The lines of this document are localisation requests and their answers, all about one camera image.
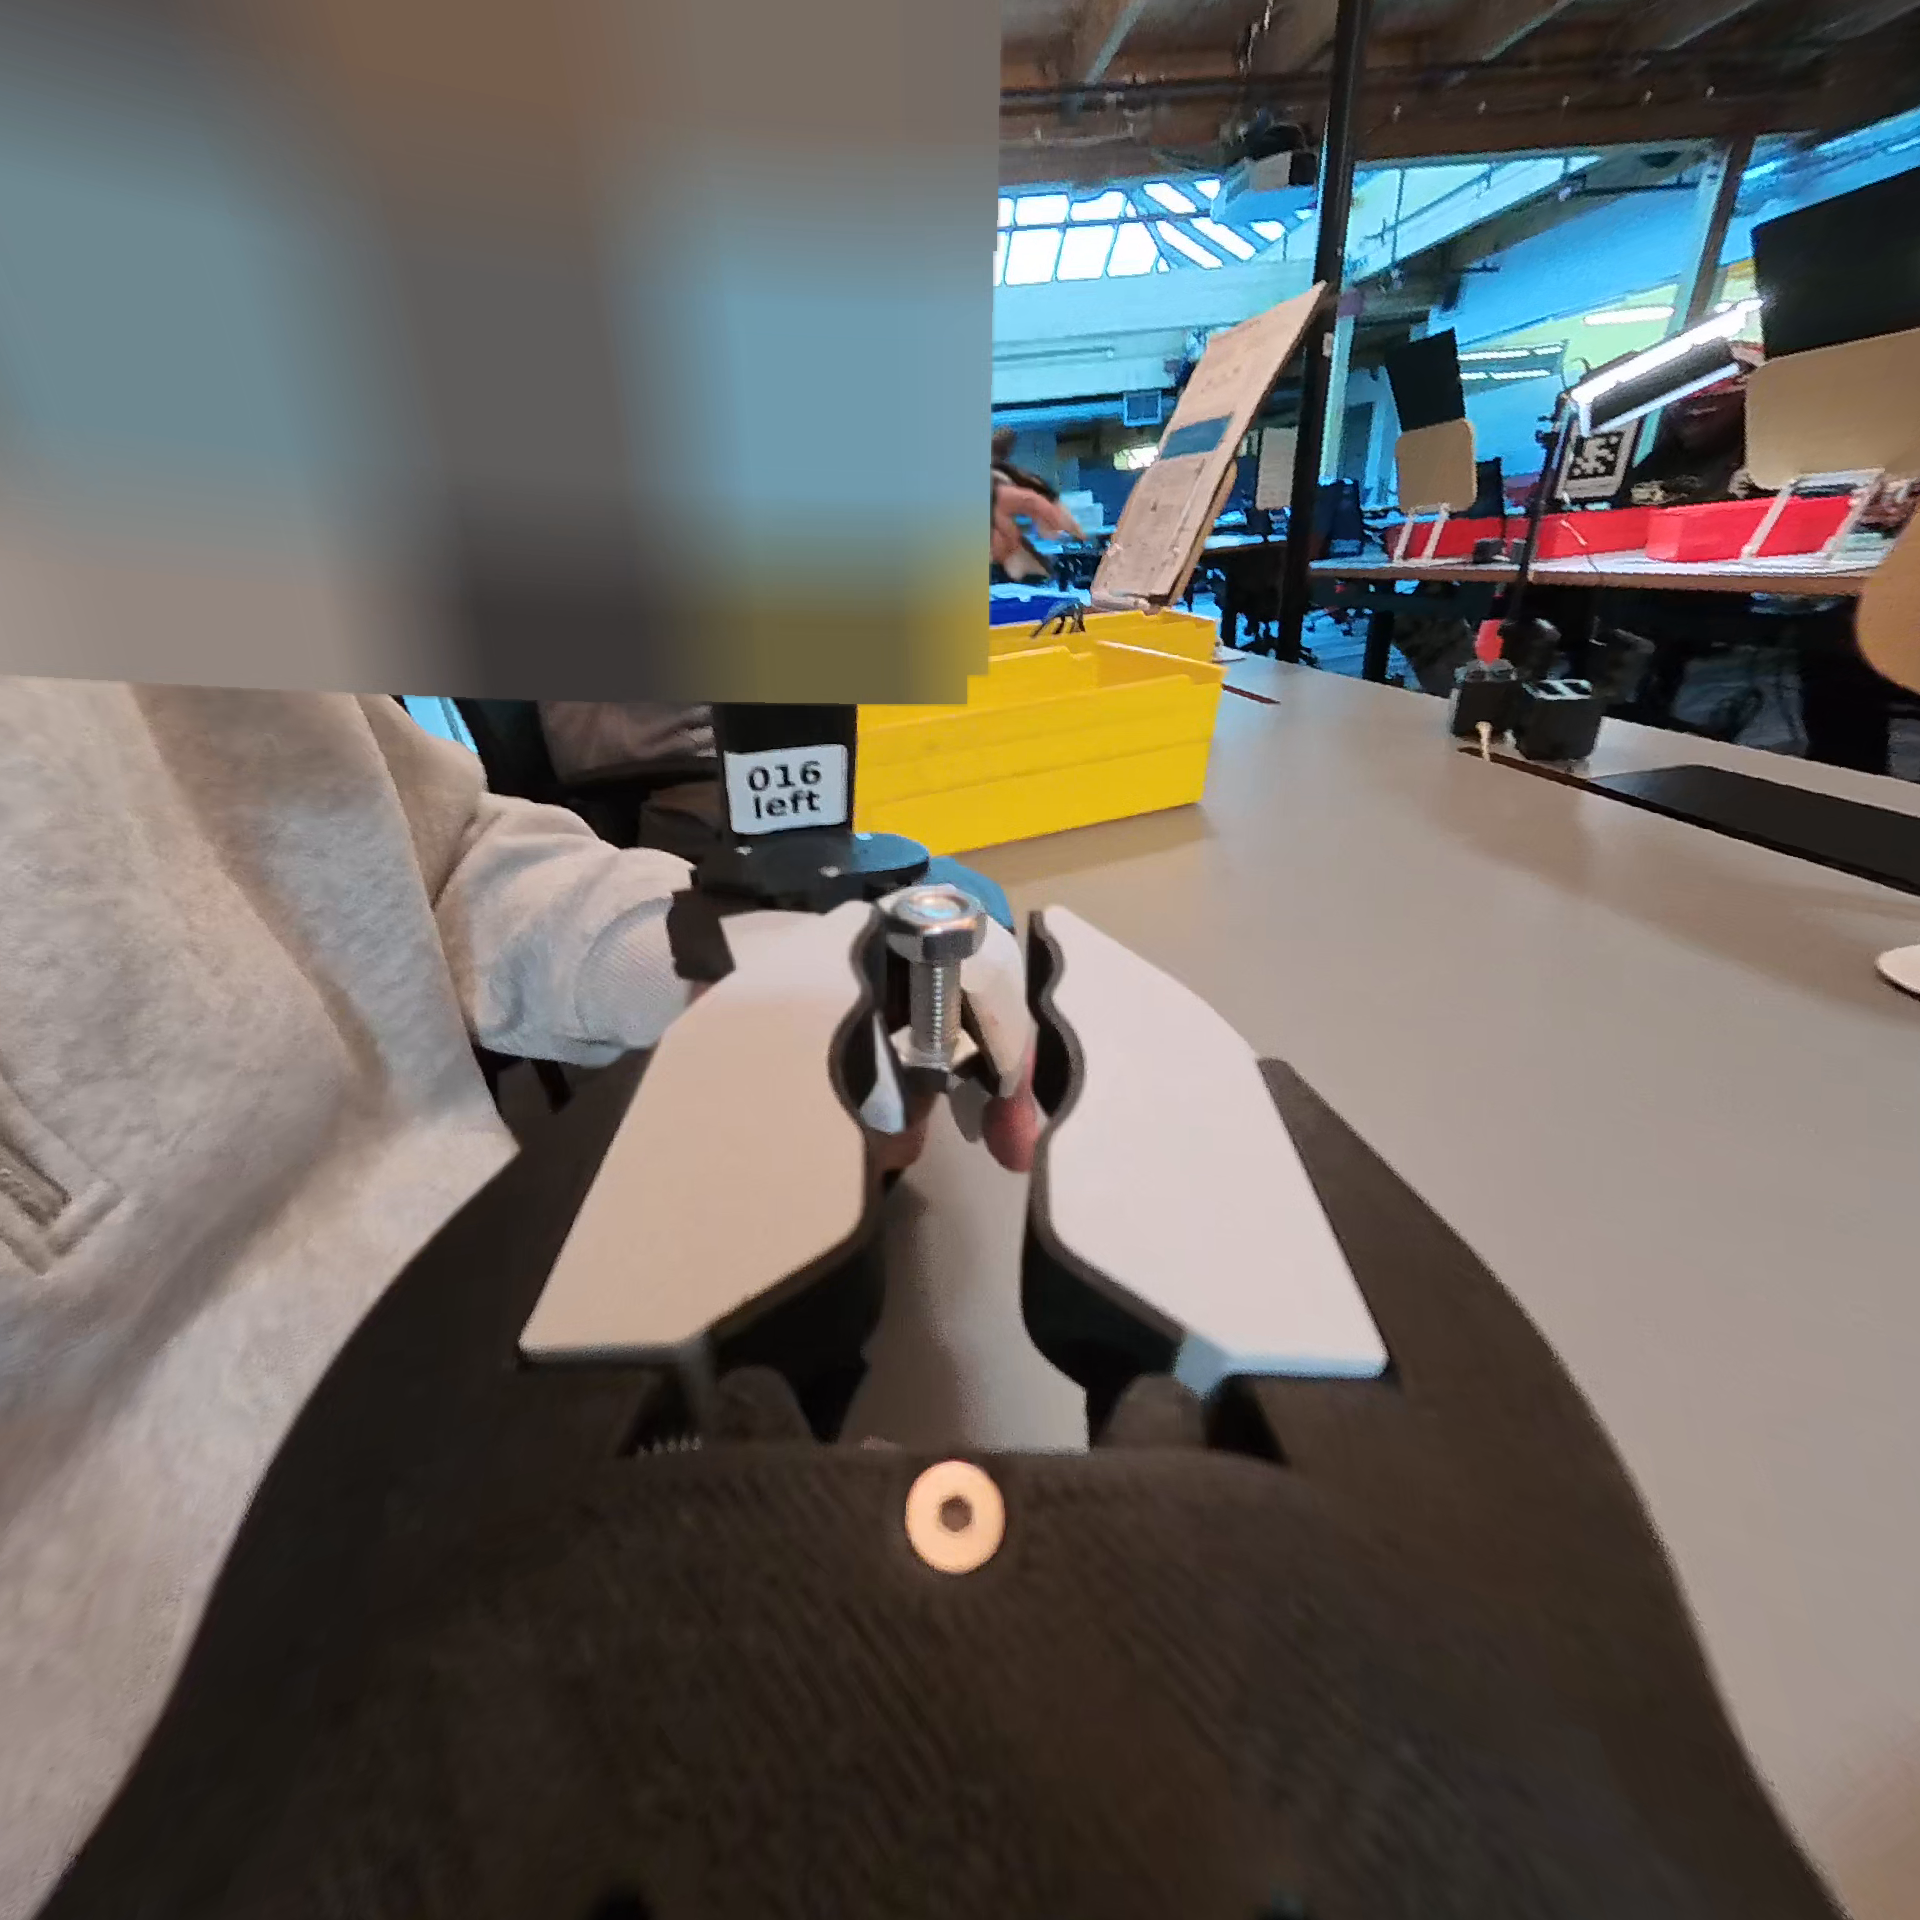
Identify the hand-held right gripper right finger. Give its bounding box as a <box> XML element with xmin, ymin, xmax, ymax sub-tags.
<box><xmin>1025</xmin><ymin>902</ymin><xmax>1391</xmax><ymax>1397</ymax></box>

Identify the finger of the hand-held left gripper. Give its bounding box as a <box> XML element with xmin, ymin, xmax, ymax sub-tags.
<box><xmin>959</xmin><ymin>930</ymin><xmax>1043</xmax><ymax>1097</ymax></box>
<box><xmin>724</xmin><ymin>902</ymin><xmax>913</xmax><ymax>1137</ymax></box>

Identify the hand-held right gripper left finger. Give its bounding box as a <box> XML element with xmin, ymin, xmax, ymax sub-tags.
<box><xmin>517</xmin><ymin>907</ymin><xmax>887</xmax><ymax>1374</ymax></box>

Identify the metal bolt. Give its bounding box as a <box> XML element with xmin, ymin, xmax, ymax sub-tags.
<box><xmin>885</xmin><ymin>960</ymin><xmax>986</xmax><ymax>1097</ymax></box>

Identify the metal hex nut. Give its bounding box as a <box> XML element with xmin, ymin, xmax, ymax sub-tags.
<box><xmin>871</xmin><ymin>888</ymin><xmax>989</xmax><ymax>965</ymax></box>

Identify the person's left forearm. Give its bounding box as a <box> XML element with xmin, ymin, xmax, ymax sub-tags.
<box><xmin>434</xmin><ymin>787</ymin><xmax>700</xmax><ymax>1067</ymax></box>

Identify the grey desk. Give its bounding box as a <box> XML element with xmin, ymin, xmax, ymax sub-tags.
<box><xmin>849</xmin><ymin>651</ymin><xmax>1920</xmax><ymax>1920</ymax></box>

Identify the person's left hand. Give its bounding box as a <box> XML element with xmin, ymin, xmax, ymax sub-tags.
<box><xmin>874</xmin><ymin>1080</ymin><xmax>1047</xmax><ymax>1178</ymax></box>

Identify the yellow plastic bin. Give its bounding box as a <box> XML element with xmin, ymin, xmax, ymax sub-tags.
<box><xmin>856</xmin><ymin>642</ymin><xmax>1226</xmax><ymax>857</ymax></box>
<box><xmin>1001</xmin><ymin>609</ymin><xmax>1220</xmax><ymax>670</ymax></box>

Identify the black office chair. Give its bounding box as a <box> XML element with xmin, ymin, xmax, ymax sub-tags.
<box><xmin>450</xmin><ymin>698</ymin><xmax>722</xmax><ymax>857</ymax></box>

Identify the person's grey hoodie torso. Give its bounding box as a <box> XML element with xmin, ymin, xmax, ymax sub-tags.
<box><xmin>0</xmin><ymin>680</ymin><xmax>519</xmax><ymax>1920</ymax></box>

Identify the brown document board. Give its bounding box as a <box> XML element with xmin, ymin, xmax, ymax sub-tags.
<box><xmin>1091</xmin><ymin>282</ymin><xmax>1328</xmax><ymax>613</ymax></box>

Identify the black battery charger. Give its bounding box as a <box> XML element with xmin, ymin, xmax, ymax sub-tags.
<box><xmin>1512</xmin><ymin>680</ymin><xmax>1605</xmax><ymax>762</ymax></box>

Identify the black lamp pole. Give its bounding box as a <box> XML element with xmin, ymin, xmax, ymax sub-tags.
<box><xmin>1492</xmin><ymin>404</ymin><xmax>1577</xmax><ymax>670</ymax></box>

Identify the long wooden table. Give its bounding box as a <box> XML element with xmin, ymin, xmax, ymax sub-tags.
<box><xmin>1313</xmin><ymin>547</ymin><xmax>1877</xmax><ymax>601</ymax></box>

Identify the black steel column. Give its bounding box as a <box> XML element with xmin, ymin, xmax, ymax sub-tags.
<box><xmin>1276</xmin><ymin>0</ymin><xmax>1373</xmax><ymax>662</ymax></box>

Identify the wooden document board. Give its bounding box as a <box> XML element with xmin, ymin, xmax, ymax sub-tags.
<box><xmin>1856</xmin><ymin>517</ymin><xmax>1920</xmax><ymax>694</ymax></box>

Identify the LED light bar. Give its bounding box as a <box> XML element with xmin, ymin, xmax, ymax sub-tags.
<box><xmin>1559</xmin><ymin>300</ymin><xmax>1764</xmax><ymax>436</ymax></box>

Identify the large rounded wooden board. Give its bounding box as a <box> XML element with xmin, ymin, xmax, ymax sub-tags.
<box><xmin>1745</xmin><ymin>326</ymin><xmax>1920</xmax><ymax>489</ymax></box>

